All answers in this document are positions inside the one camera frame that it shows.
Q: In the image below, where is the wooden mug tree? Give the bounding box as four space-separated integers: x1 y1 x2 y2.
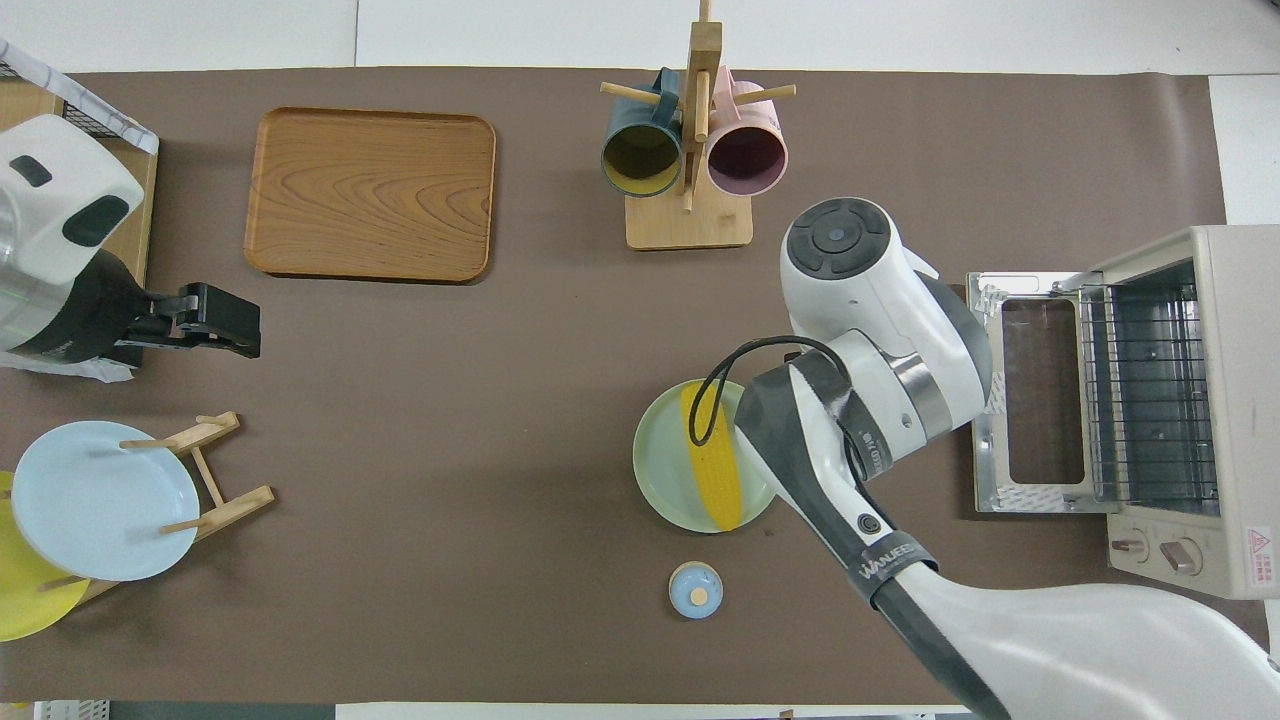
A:
600 0 798 251

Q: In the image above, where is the yellow plate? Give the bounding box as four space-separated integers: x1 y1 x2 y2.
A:
0 470 91 643

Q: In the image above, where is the wooden serving tray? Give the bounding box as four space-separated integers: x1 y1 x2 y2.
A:
244 107 498 284

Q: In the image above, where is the light blue plate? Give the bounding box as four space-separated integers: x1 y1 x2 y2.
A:
12 421 201 582

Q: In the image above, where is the pink mug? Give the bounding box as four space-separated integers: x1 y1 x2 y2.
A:
705 66 790 198

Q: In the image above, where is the dark blue mug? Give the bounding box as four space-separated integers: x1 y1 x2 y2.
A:
600 68 686 199

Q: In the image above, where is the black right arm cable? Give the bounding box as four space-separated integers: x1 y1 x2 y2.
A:
688 337 871 481

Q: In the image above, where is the yellow corn cob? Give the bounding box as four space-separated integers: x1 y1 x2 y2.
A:
681 380 746 532

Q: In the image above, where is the metal wire oven rack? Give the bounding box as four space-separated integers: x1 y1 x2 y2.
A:
1078 283 1223 504

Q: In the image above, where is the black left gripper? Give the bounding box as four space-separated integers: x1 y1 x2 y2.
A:
110 284 262 360

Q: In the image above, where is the white plastic sheet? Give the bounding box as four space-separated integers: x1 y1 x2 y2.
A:
0 355 136 383

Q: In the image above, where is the beige toaster oven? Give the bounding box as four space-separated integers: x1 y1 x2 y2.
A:
965 225 1280 601

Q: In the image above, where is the glass oven door with handle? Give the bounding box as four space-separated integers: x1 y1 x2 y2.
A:
965 270 1116 514

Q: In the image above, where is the brown table mat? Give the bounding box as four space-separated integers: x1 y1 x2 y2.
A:
0 68 1276 706

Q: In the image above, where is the wooden plate rack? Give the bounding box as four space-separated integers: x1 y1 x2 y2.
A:
40 410 276 606

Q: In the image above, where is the wooden box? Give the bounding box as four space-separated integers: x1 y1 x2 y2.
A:
0 60 161 366

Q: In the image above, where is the pale green plate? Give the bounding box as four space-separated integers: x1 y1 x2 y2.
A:
632 378 776 533

